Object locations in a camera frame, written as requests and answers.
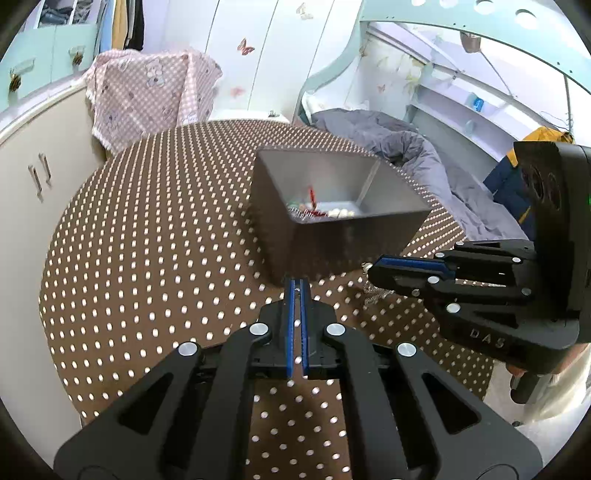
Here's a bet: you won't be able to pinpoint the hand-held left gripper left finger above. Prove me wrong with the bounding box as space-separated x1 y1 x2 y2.
53 277 296 480

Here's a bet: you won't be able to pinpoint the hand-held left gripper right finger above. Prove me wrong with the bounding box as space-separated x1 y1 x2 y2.
300 279 543 480

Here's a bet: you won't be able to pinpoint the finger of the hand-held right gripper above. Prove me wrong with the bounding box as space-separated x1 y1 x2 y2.
367 268 539 304
375 239 539 278

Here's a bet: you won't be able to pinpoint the grey metal box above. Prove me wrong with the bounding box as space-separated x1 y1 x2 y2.
249 147 433 285

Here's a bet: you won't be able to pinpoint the red cord necklace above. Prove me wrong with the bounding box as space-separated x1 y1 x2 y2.
302 185 329 219

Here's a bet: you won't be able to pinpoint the yellow navy jacket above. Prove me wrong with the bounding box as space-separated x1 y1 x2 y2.
482 127 576 227

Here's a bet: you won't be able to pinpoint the grey duvet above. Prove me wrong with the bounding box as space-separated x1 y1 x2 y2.
311 108 534 241

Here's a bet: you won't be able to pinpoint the brown polka dot tablecloth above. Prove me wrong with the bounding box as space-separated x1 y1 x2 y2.
39 119 497 480

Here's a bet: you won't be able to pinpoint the white satin garment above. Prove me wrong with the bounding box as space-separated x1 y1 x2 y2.
519 344 591 428

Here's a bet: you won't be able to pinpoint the white wardrobe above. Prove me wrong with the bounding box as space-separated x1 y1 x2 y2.
139 0 365 125

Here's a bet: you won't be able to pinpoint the pink checked cloth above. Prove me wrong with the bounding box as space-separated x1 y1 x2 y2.
84 48 224 156

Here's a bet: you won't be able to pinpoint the white low cabinet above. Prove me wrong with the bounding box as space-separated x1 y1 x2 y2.
0 69 112 431

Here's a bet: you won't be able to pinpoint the black hanging garment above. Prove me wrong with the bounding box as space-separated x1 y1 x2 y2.
124 0 147 52

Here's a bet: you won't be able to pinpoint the yellow hanging garment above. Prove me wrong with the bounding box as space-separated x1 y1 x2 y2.
113 0 128 49

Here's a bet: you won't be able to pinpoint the teal drawer cabinet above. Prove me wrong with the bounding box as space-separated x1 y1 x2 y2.
0 21 100 112

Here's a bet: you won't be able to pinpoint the folded dark jeans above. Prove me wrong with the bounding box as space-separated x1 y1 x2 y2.
39 0 75 24

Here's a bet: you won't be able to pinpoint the teal bunk bed frame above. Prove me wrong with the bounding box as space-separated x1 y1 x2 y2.
293 0 591 241

